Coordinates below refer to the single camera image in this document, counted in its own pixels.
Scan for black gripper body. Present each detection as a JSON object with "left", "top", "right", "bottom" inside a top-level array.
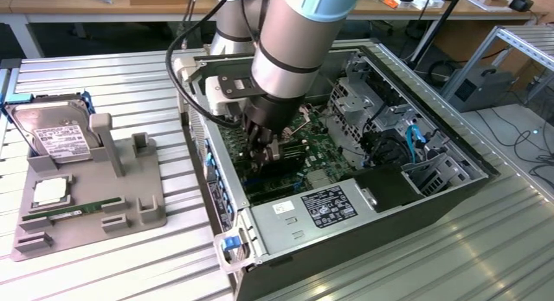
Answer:
[{"left": 240, "top": 95, "right": 307, "bottom": 132}]

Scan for graphics card with black shroud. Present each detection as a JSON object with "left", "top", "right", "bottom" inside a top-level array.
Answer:
[{"left": 235, "top": 151, "right": 305, "bottom": 182}]

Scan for black RAM stick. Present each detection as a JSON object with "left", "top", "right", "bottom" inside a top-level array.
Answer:
[{"left": 279, "top": 139, "right": 311, "bottom": 159}]

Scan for metal socket cover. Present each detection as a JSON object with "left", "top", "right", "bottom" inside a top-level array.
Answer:
[{"left": 280, "top": 103, "right": 314, "bottom": 136}]

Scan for green motherboard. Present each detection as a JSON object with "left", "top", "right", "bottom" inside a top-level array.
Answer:
[{"left": 218, "top": 102, "right": 347, "bottom": 206}]

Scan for silver chipset heat sink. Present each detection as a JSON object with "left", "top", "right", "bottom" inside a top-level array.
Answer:
[{"left": 307, "top": 170, "right": 333, "bottom": 189}]

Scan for black expansion slot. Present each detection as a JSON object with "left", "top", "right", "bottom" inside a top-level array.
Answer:
[{"left": 250, "top": 184, "right": 299, "bottom": 205}]

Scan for perforated metal drive cage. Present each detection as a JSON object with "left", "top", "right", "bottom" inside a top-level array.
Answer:
[{"left": 326, "top": 51, "right": 434, "bottom": 146}]

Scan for silver power supply unit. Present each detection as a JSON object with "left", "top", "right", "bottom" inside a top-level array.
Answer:
[{"left": 250, "top": 179, "right": 382, "bottom": 256}]

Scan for black plastic shroud box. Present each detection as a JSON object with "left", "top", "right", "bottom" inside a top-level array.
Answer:
[{"left": 339, "top": 164, "right": 427, "bottom": 213}]

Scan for open black PC case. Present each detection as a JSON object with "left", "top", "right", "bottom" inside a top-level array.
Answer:
[{"left": 172, "top": 43, "right": 503, "bottom": 301}]

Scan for grey plastic parts rack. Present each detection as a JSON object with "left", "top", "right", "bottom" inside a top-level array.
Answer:
[{"left": 8, "top": 112, "right": 168, "bottom": 262}]

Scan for green RAM stick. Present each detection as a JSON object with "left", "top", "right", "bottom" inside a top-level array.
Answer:
[{"left": 22, "top": 197, "right": 122, "bottom": 221}]

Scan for black tripod pole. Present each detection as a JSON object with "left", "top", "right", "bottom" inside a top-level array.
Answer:
[{"left": 409, "top": 0, "right": 469, "bottom": 64}]

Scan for long wooden desk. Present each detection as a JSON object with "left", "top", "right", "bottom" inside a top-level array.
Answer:
[{"left": 0, "top": 0, "right": 549, "bottom": 23}]

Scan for silver hard disk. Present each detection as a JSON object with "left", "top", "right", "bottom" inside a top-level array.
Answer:
[{"left": 3, "top": 98, "right": 103, "bottom": 165}]

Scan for white device box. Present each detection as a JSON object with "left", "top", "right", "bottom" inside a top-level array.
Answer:
[{"left": 401, "top": 0, "right": 445, "bottom": 9}]

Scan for silver CPU chip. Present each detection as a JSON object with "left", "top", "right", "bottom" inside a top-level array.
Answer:
[{"left": 32, "top": 177, "right": 71, "bottom": 206}]

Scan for grey box device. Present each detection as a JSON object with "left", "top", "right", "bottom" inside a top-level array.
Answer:
[{"left": 447, "top": 69, "right": 518, "bottom": 113}]

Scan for blue disk caddy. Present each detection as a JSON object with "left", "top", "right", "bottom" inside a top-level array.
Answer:
[{"left": 0, "top": 90, "right": 95, "bottom": 152}]

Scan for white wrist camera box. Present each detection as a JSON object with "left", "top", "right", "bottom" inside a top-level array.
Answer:
[{"left": 203, "top": 74, "right": 260, "bottom": 117}]

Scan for black power wire bundle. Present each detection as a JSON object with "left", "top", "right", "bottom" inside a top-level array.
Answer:
[{"left": 361, "top": 130, "right": 410, "bottom": 167}]

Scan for thick robot cable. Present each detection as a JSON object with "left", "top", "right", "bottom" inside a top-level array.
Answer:
[{"left": 166, "top": 0, "right": 263, "bottom": 129}]

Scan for blue SATA wire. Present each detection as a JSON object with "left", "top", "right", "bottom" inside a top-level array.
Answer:
[{"left": 406, "top": 124, "right": 430, "bottom": 165}]

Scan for hanging cable with plug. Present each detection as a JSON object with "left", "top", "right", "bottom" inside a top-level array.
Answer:
[{"left": 179, "top": 0, "right": 198, "bottom": 51}]

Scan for silver disk bay bracket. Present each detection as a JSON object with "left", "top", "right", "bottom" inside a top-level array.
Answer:
[{"left": 402, "top": 151, "right": 490, "bottom": 197}]

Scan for grey aluminium profile post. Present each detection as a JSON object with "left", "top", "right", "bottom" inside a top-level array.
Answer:
[{"left": 0, "top": 58, "right": 22, "bottom": 104}]

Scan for aluminium profile frame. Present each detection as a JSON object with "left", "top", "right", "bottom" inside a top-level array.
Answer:
[{"left": 439, "top": 24, "right": 554, "bottom": 112}]

